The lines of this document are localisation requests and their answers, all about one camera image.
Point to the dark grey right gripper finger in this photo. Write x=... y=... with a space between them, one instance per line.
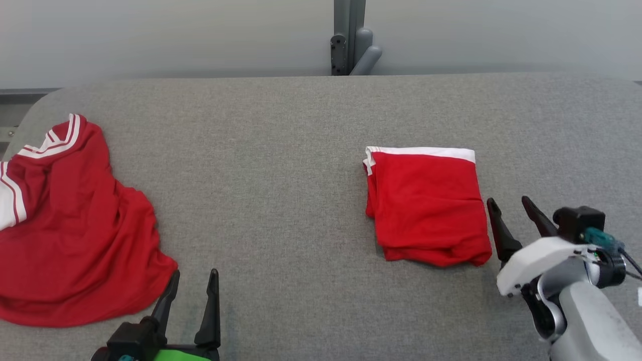
x=540 y=223
x=504 y=235

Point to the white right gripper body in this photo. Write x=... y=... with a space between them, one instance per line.
x=541 y=260

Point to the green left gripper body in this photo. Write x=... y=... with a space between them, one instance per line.
x=185 y=355

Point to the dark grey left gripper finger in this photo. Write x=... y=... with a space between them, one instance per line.
x=211 y=321
x=168 y=306

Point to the red shorts with white band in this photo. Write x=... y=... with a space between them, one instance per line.
x=426 y=210

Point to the red basketball jersey white trim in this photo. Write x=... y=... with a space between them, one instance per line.
x=75 y=240

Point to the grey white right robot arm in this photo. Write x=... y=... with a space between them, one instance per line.
x=592 y=321

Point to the grey fabric sofa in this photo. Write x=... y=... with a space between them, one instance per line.
x=276 y=150

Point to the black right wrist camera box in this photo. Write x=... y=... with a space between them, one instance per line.
x=577 y=220

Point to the left teal camera plug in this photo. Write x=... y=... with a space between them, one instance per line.
x=126 y=358

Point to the teal camera plug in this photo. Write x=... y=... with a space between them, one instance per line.
x=126 y=358
x=599 y=238

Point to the right teal camera plug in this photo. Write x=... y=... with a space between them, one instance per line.
x=599 y=238

